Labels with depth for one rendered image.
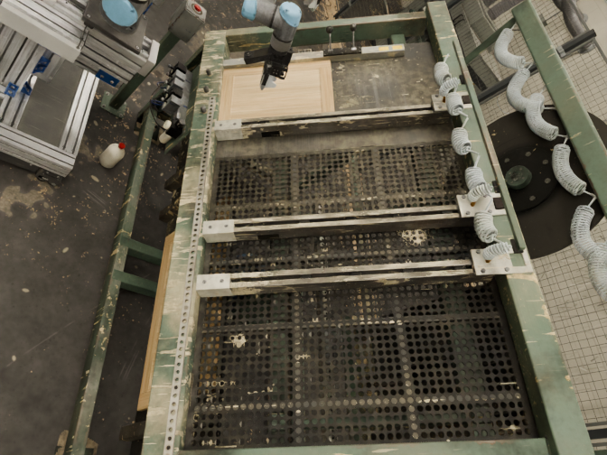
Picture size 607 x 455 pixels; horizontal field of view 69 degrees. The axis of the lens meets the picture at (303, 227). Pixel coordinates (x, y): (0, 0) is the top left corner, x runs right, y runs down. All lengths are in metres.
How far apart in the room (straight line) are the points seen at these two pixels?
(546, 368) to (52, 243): 2.22
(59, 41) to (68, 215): 1.04
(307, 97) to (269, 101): 0.19
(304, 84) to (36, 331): 1.73
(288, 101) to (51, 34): 1.02
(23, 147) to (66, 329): 0.88
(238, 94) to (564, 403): 1.87
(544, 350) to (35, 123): 2.41
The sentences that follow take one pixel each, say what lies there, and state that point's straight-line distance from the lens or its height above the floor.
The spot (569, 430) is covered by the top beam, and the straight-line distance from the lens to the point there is 1.58.
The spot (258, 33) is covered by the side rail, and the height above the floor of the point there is 1.05.
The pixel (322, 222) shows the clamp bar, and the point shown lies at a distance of 1.73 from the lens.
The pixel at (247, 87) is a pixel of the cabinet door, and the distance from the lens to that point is 2.39.
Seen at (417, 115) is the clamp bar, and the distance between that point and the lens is 2.12.
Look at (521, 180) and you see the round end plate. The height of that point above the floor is 1.86.
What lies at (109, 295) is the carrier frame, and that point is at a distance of 2.38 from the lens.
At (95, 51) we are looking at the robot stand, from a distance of 2.08.
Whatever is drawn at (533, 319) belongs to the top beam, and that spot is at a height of 1.83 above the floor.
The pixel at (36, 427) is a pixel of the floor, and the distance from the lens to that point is 2.37.
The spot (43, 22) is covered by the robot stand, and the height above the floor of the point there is 0.96.
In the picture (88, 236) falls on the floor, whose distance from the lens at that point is 2.66.
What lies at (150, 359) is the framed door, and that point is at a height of 0.30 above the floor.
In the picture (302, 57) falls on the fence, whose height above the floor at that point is 1.23.
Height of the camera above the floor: 2.24
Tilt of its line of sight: 36 degrees down
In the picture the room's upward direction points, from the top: 62 degrees clockwise
